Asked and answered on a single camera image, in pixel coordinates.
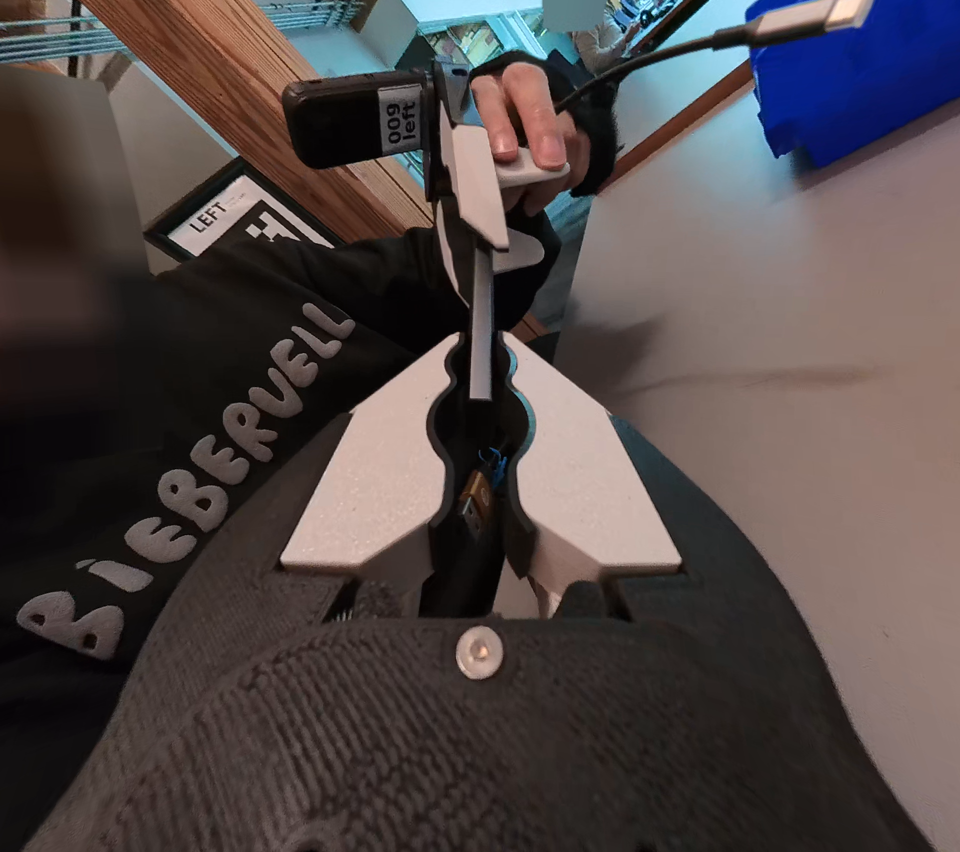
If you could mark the grey wall conduits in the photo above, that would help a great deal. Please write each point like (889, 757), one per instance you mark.
(315, 11)

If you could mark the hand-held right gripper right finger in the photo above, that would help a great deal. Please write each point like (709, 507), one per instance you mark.
(592, 492)

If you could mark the wooden post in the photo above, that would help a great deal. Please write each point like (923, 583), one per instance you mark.
(225, 41)

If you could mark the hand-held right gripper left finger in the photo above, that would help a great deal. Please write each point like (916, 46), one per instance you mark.
(367, 492)

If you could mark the person's left hand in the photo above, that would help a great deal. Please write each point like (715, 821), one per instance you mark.
(525, 116)

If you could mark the grey USB hub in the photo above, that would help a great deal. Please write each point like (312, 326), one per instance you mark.
(481, 342)

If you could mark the blue twist tie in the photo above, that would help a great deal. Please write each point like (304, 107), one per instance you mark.
(497, 460)

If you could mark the blue plastic bin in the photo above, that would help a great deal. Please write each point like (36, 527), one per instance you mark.
(862, 79)

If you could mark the black framed marker sign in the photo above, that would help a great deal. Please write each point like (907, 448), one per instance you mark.
(217, 214)

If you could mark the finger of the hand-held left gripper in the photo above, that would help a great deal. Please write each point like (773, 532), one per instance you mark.
(456, 251)
(480, 184)

